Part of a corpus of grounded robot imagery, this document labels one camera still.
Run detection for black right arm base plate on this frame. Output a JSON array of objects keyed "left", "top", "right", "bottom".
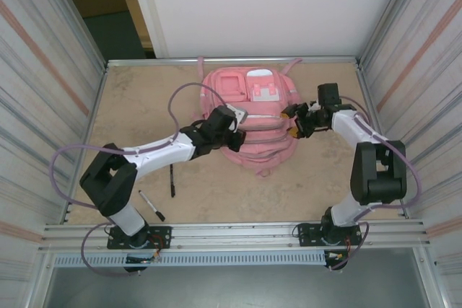
[{"left": 296, "top": 224, "right": 364, "bottom": 247}]

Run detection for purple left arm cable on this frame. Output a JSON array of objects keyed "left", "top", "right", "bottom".
[{"left": 50, "top": 82, "right": 221, "bottom": 278}]

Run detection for aluminium mounting rail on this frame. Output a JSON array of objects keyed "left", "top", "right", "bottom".
[{"left": 42, "top": 219, "right": 432, "bottom": 251}]

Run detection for aluminium table frame side bar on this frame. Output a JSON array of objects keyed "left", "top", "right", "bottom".
[
  {"left": 64, "top": 64, "right": 110, "bottom": 224},
  {"left": 355, "top": 66, "right": 409, "bottom": 219}
]

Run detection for pink backpack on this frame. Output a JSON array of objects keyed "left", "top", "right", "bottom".
[{"left": 196, "top": 56, "right": 304, "bottom": 178}]

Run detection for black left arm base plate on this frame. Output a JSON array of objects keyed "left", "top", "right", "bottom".
[{"left": 107, "top": 226, "right": 173, "bottom": 250}]

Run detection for all-black marker pen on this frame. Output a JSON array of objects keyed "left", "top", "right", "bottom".
[{"left": 168, "top": 164, "right": 177, "bottom": 198}]

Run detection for white door frame post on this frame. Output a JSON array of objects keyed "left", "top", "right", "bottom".
[{"left": 124, "top": 0, "right": 170, "bottom": 59}]

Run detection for small electronics board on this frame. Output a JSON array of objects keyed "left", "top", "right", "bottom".
[{"left": 125, "top": 254, "right": 162, "bottom": 265}]

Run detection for slotted grey cable duct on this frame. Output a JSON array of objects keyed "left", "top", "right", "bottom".
[{"left": 53, "top": 252, "right": 331, "bottom": 268}]

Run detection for aluminium table frame end bar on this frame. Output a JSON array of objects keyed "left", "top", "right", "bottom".
[{"left": 106, "top": 56, "right": 362, "bottom": 68}]

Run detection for white marker with black cap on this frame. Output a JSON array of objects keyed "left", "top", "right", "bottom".
[{"left": 139, "top": 189, "right": 166, "bottom": 222}]

